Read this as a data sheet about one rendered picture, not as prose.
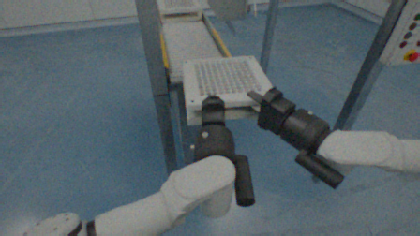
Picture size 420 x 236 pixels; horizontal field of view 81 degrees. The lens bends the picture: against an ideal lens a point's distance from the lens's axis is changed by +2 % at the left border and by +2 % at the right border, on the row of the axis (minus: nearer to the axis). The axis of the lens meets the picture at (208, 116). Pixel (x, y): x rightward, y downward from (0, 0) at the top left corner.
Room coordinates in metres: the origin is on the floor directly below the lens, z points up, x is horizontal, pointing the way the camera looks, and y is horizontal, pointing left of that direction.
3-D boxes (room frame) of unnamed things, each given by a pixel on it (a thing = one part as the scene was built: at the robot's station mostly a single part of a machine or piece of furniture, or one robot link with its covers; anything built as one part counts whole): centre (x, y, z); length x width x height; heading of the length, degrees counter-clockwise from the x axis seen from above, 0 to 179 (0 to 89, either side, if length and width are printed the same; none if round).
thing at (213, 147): (0.29, -0.03, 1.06); 0.11 x 0.11 x 0.11; 1
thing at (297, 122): (0.45, -0.19, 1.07); 0.12 x 0.10 x 0.13; 41
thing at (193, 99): (0.62, -0.05, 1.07); 0.25 x 0.24 x 0.02; 98
